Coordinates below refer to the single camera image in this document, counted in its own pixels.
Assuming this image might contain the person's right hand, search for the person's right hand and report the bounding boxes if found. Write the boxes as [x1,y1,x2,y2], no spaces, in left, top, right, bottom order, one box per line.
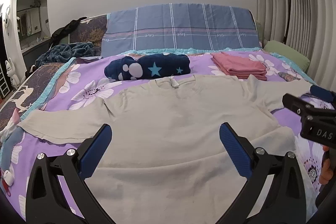
[318,145,336,185]

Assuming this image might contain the purple floral bed sheet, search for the purple floral bed sheet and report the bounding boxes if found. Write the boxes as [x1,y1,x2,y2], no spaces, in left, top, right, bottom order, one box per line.
[0,47,336,224]

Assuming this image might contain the navy star-print fleece blanket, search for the navy star-print fleece blanket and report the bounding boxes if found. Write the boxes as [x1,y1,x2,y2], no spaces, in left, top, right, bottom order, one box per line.
[104,53,191,81]

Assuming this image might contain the beige t-shirt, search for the beige t-shirt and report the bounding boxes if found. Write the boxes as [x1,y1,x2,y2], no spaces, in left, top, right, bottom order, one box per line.
[18,74,319,224]

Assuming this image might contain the grey pleated curtain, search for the grey pleated curtain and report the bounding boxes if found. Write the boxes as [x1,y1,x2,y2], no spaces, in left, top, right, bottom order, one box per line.
[253,0,336,80]

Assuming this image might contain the dark deer-print quilt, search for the dark deer-print quilt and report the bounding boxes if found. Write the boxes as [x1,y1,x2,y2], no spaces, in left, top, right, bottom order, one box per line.
[0,15,109,140]

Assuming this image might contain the white rabbit figurine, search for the white rabbit figurine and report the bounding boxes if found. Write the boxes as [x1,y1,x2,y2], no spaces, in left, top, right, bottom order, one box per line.
[5,57,20,89]

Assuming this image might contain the green pillow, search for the green pillow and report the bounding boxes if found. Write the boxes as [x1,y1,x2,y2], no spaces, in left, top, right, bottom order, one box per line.
[263,40,311,73]

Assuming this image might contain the pink folded clothes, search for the pink folded clothes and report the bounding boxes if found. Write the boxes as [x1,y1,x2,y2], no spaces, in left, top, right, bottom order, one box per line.
[211,52,268,81]

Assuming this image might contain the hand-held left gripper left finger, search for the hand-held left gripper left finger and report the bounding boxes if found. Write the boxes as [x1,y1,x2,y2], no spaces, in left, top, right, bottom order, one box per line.
[25,123,116,224]

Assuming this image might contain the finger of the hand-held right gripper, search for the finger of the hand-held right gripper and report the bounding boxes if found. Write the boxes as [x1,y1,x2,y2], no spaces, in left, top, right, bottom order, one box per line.
[282,93,319,116]
[310,85,336,109]

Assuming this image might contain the floral patterned folded cloth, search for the floral patterned folded cloth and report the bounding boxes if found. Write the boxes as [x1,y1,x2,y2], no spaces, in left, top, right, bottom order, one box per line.
[278,72,303,81]

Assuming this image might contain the teal fleece blanket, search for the teal fleece blanket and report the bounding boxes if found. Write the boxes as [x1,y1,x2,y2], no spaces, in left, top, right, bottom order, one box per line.
[35,42,95,66]

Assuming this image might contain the blue plaid headboard cover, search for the blue plaid headboard cover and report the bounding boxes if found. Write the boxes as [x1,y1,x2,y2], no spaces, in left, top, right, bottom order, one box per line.
[101,3,263,52]

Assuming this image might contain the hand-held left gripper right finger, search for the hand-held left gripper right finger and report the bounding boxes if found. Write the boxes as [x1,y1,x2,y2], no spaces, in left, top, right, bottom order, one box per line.
[219,122,307,224]

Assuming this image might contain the black garment on headboard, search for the black garment on headboard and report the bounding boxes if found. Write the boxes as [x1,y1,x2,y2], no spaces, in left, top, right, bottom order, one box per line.
[50,17,88,46]

